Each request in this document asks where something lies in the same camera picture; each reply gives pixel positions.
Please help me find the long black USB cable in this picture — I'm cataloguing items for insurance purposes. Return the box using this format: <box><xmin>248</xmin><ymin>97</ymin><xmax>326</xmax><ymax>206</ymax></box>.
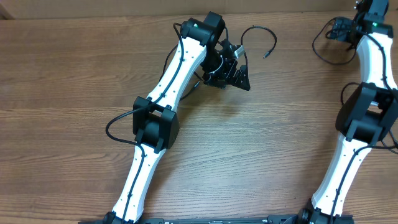
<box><xmin>158</xmin><ymin>26</ymin><xmax>277</xmax><ymax>101</ymax></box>

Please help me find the short black USB cable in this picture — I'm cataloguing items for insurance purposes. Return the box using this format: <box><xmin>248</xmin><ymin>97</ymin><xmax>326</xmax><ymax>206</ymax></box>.
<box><xmin>340</xmin><ymin>82</ymin><xmax>398</xmax><ymax>156</ymax></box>

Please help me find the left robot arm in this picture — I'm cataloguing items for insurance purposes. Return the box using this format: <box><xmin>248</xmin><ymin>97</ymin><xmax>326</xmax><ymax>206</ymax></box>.
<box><xmin>103</xmin><ymin>12</ymin><xmax>250</xmax><ymax>223</ymax></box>

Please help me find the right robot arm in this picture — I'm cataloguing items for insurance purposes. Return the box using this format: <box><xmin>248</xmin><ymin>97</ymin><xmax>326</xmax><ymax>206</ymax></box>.
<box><xmin>296</xmin><ymin>0</ymin><xmax>397</xmax><ymax>223</ymax></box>

